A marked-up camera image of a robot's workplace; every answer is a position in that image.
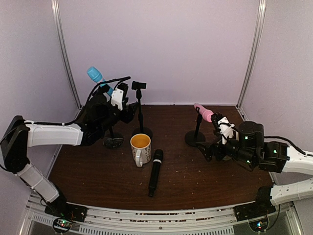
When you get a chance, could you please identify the short stand with clip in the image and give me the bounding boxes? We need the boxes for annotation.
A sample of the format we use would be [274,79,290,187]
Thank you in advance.
[184,114,206,147]

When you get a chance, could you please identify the short stand with taped base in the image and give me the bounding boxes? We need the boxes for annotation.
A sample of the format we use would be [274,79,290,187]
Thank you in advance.
[103,126,124,149]

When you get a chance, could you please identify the tall black phone stand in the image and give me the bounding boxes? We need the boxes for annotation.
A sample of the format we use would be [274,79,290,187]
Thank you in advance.
[132,81,153,139]

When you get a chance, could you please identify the pink toy microphone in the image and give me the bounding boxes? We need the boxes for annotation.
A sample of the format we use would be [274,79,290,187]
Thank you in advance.
[194,103,214,122]

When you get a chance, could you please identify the blue toy microphone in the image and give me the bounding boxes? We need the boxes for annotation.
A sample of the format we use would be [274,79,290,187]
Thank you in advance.
[87,66,113,96]

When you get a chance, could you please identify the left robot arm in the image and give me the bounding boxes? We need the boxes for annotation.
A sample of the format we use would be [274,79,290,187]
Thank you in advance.
[0,95,138,214]

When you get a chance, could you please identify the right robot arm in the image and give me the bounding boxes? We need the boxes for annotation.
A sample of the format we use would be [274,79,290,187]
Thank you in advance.
[196,120,313,221]

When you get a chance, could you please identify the white mug orange inside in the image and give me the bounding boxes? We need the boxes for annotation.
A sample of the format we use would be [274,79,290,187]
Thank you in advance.
[130,133,152,167]

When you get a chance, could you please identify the black wireless microphone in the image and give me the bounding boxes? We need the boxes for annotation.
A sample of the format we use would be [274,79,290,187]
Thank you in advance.
[148,149,164,197]

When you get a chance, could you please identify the front aluminium rail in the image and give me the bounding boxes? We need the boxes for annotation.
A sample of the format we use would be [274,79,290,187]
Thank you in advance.
[18,201,304,235]

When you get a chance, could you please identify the right aluminium frame post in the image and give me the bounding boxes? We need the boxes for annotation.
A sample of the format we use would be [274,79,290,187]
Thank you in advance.
[236,0,267,110]

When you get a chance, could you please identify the aluminium frame post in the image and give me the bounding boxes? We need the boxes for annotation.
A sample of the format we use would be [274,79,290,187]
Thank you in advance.
[236,0,267,110]
[51,0,82,109]

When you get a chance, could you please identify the left aluminium frame post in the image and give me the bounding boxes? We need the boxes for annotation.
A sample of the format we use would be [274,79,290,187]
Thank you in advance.
[51,0,82,109]

